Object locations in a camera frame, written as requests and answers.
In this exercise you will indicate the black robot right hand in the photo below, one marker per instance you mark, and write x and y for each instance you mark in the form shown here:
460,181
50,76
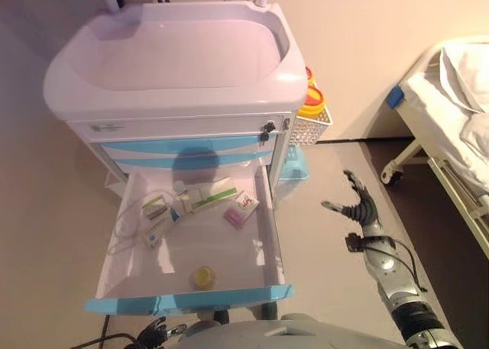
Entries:
364,209

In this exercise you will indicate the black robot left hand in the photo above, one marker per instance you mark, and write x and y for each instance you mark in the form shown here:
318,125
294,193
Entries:
154,335

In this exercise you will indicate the yellow medicine bottle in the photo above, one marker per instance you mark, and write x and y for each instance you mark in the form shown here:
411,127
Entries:
203,277

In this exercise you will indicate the blue fronted cart drawer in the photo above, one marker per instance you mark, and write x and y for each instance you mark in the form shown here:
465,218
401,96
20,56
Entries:
214,249
240,160
237,143

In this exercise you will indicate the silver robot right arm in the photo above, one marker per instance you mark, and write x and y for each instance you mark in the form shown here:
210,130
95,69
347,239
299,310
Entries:
397,288

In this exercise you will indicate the blue white medicine box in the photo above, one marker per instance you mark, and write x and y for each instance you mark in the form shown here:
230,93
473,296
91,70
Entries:
154,234

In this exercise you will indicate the pink medicine box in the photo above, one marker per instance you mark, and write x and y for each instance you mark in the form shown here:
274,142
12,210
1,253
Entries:
237,217

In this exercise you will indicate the bed caster wheel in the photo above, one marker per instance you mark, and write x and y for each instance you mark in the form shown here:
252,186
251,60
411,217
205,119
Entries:
391,176

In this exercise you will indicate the robot left leg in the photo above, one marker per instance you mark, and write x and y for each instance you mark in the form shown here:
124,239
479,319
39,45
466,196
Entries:
208,324

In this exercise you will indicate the light blue plastic bin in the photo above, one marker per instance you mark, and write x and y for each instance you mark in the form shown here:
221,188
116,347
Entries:
296,167

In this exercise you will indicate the white perforated basket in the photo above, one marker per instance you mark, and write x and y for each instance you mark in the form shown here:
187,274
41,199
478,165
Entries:
309,131

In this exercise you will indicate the metal cart latch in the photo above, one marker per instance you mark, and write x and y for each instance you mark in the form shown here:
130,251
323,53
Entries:
286,123

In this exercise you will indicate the blue bed corner bumper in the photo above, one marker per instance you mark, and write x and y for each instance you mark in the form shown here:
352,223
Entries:
395,97

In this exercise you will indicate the black object at floor edge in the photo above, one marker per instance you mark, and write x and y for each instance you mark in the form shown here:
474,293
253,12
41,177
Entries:
269,311

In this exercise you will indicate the yellow red sharps container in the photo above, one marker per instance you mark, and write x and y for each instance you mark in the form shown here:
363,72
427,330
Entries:
309,75
313,101

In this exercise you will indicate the white hospital bed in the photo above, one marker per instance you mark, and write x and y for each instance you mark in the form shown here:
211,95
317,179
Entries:
431,108

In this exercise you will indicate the black cart keys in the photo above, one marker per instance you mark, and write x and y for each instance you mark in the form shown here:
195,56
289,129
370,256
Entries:
267,129

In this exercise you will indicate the green edged small box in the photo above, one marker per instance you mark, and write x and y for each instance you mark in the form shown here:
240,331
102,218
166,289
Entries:
154,207

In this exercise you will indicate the grey robot torso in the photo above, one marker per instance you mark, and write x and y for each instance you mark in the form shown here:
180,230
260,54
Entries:
286,335

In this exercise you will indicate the white green small carton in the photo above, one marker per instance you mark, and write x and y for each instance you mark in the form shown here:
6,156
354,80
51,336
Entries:
187,204

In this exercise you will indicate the green white long box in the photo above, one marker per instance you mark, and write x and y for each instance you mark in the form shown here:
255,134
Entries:
216,198

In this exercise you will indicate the white capped small bottle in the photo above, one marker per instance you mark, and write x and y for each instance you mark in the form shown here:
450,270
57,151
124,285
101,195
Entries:
179,186

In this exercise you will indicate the white bed blanket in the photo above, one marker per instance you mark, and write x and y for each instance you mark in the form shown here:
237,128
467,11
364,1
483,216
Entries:
466,81

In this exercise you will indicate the white medical cart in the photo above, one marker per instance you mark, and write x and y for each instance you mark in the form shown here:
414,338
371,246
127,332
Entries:
172,59

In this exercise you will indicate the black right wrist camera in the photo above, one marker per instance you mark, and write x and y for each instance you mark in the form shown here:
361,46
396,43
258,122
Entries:
354,243

